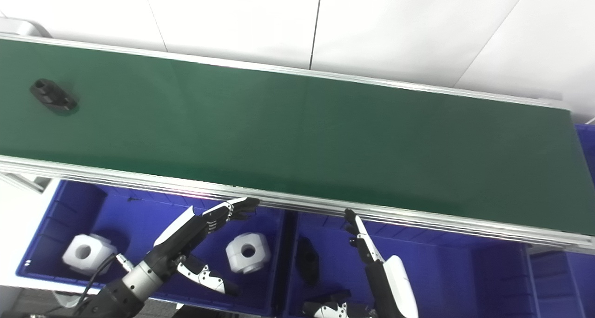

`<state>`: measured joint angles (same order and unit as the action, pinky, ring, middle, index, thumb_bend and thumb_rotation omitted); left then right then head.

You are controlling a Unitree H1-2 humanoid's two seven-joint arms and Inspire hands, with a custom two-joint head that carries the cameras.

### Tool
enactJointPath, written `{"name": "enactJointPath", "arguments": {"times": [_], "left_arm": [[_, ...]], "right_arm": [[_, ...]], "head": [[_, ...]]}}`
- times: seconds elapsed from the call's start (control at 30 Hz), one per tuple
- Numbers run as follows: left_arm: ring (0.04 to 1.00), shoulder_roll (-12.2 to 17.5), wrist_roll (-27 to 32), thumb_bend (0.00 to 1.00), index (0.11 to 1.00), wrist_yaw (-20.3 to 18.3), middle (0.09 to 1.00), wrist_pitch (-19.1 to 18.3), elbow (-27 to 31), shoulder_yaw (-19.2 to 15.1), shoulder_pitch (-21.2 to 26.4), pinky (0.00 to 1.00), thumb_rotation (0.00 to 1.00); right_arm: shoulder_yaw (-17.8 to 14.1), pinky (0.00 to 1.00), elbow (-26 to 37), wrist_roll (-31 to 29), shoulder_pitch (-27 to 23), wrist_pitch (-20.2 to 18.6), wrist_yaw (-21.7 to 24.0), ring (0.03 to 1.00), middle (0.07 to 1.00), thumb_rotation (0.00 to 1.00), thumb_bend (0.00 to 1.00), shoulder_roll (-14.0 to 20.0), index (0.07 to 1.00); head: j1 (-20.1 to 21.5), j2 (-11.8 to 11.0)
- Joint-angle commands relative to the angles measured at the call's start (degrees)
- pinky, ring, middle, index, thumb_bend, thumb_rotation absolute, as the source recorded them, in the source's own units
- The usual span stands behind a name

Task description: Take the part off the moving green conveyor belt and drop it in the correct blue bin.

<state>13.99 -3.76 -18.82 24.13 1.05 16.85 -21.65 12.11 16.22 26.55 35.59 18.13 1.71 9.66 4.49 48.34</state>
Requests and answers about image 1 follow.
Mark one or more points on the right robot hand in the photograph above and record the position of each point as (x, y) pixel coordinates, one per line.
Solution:
(395, 285)

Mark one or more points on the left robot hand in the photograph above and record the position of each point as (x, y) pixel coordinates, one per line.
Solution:
(186, 239)

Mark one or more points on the black flange part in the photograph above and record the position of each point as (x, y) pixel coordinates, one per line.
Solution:
(307, 262)
(52, 96)

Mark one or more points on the green conveyor belt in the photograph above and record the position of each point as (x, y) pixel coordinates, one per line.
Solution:
(139, 183)
(297, 136)

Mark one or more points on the white block part with hole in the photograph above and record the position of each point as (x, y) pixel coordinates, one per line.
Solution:
(260, 253)
(95, 250)

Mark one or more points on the grey conveyor end housing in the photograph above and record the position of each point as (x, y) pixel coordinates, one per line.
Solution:
(21, 27)

